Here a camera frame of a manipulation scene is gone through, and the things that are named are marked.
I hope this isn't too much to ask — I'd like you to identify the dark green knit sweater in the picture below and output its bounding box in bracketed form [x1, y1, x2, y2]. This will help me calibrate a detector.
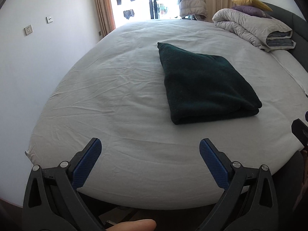
[157, 42, 262, 125]

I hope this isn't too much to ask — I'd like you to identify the person's left hand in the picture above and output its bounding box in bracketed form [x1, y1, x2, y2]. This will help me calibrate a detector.
[107, 219, 157, 231]

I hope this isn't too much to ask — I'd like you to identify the white bed sheet mattress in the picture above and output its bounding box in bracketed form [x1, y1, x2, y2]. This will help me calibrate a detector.
[26, 20, 307, 210]

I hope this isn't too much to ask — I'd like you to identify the folded grey white duvet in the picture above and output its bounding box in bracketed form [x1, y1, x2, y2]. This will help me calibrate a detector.
[212, 8, 296, 52]

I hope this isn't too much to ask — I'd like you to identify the dark bed headboard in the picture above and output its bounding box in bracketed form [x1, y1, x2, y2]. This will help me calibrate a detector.
[265, 2, 308, 71]

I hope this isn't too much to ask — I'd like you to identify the purple pillow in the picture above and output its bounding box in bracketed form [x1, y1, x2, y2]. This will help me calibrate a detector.
[232, 5, 271, 19]

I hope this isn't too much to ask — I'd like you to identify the yellow pillow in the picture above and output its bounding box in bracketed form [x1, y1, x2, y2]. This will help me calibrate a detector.
[232, 0, 272, 11]

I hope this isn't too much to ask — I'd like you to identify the beige puffer jacket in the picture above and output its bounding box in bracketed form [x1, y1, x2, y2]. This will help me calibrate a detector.
[178, 0, 207, 21]

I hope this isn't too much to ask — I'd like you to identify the left beige curtain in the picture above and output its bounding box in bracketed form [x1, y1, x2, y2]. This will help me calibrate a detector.
[95, 0, 116, 38]

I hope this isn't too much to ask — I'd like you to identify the beige wall socket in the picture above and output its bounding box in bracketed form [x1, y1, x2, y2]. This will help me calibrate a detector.
[24, 25, 33, 35]

